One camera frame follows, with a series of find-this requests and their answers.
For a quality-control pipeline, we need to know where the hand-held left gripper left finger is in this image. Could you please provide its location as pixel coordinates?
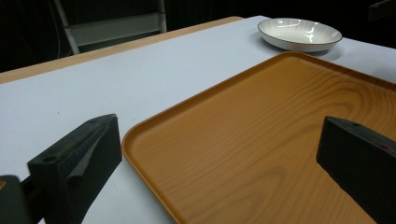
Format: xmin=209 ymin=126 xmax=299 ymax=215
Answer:
xmin=27 ymin=113 xmax=123 ymax=224

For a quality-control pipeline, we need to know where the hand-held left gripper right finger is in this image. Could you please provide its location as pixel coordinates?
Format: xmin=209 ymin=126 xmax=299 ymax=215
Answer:
xmin=316 ymin=116 xmax=396 ymax=224

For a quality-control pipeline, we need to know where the orange wood-grain tray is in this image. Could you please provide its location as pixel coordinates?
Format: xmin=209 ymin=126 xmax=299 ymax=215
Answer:
xmin=120 ymin=51 xmax=396 ymax=224

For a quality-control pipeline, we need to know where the white dish with dark rim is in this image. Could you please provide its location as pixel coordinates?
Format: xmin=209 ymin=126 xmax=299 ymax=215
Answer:
xmin=257 ymin=17 xmax=344 ymax=53

